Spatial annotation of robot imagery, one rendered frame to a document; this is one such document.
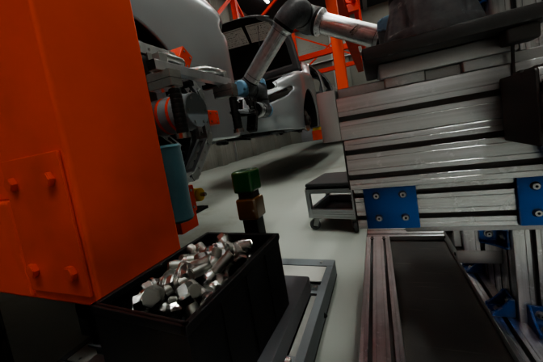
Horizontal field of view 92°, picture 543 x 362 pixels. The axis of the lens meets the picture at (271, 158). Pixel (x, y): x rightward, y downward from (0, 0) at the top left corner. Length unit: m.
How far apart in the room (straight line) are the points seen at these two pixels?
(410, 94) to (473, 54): 0.10
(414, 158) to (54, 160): 0.52
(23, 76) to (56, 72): 0.05
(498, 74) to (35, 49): 0.62
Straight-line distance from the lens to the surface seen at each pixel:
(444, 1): 0.51
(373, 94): 0.48
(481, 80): 0.50
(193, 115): 0.98
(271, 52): 1.21
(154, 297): 0.34
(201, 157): 1.21
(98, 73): 0.48
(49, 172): 0.45
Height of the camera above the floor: 0.71
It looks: 5 degrees down
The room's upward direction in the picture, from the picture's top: 10 degrees counter-clockwise
